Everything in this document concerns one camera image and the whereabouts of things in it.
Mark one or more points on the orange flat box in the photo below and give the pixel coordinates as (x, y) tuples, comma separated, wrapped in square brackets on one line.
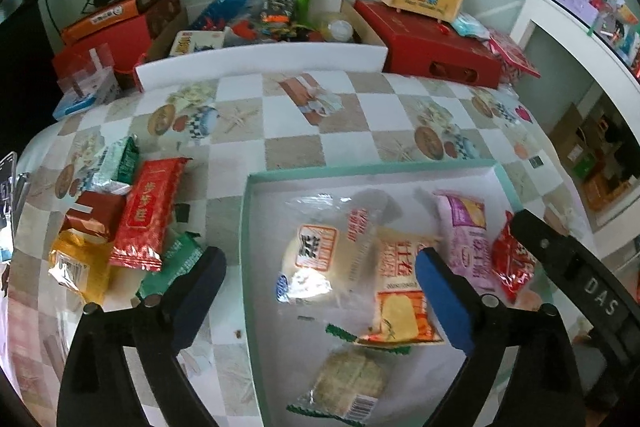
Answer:
[(100, 19)]

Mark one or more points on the red patterned bag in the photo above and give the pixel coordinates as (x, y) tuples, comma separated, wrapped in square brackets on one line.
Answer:
[(512, 57)]

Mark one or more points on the green-edged rice cake packet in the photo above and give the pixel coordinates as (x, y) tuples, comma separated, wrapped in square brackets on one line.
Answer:
[(345, 377)]

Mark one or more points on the large red gift box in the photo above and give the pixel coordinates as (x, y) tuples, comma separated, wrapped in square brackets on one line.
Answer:
[(425, 42)]

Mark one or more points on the blue tissue pack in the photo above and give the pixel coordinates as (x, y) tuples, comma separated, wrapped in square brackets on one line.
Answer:
[(75, 104)]

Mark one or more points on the clear white bun packet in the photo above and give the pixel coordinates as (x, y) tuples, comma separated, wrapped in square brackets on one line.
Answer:
[(307, 257)]

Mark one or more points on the clear round bottle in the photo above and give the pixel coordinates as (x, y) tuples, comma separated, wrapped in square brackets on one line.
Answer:
[(340, 29)]

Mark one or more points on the open cardboard box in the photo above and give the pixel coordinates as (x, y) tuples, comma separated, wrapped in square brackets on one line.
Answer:
[(162, 42), (367, 29)]

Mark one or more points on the yellow snack packet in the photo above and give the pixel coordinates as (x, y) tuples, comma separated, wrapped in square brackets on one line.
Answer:
[(80, 267)]

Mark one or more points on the teal shallow cardboard tray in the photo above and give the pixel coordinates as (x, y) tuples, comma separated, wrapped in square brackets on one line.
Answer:
[(280, 337)]

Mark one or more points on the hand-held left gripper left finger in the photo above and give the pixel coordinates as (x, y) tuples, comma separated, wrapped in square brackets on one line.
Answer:
[(197, 297)]

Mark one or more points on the long red snack packet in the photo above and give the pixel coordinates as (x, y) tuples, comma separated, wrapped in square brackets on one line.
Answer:
[(147, 212)]

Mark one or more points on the clear plastic box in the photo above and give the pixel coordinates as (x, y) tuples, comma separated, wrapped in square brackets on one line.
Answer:
[(85, 72)]

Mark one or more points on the crinkled red snack packet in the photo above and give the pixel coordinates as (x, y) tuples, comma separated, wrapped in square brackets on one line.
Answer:
[(512, 267)]

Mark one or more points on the blue plastic bottle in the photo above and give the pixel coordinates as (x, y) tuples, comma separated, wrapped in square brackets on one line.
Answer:
[(225, 4)]

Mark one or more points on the cardboard cartons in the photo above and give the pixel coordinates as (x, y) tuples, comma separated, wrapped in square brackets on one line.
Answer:
[(595, 157)]

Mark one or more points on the checkered printed tablecloth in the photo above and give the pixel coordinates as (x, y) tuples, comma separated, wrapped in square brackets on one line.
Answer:
[(295, 152)]

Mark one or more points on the light blue mask packet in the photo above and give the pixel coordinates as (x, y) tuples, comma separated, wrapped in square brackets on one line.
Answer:
[(470, 27)]

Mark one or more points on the white card box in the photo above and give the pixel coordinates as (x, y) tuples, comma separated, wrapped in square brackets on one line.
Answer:
[(195, 42)]

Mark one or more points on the pile of colourful toys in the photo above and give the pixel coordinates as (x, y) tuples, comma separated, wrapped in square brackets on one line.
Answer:
[(270, 19)]

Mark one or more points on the green and white snack packet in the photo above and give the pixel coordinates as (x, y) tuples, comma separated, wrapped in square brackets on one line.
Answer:
[(117, 162)]

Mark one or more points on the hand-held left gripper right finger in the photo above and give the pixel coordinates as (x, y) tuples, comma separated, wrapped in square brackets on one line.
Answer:
[(445, 302)]

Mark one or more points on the dark green snack packet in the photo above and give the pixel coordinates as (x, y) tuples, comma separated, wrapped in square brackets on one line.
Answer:
[(170, 267)]

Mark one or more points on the white shelf unit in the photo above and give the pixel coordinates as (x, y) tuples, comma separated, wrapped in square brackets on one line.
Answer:
[(540, 12)]

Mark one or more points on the orange cake packet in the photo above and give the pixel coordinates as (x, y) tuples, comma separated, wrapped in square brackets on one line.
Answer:
[(400, 302)]

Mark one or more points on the brown and red snack packet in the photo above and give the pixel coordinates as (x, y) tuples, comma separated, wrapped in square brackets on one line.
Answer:
[(92, 217)]

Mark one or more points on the purple snack packet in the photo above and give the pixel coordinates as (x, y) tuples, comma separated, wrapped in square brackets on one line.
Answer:
[(465, 232)]

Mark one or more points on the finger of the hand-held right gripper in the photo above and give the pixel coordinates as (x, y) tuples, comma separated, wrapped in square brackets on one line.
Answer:
[(542, 244)]

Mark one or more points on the white foam board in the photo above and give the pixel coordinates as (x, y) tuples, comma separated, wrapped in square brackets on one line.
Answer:
[(260, 64)]

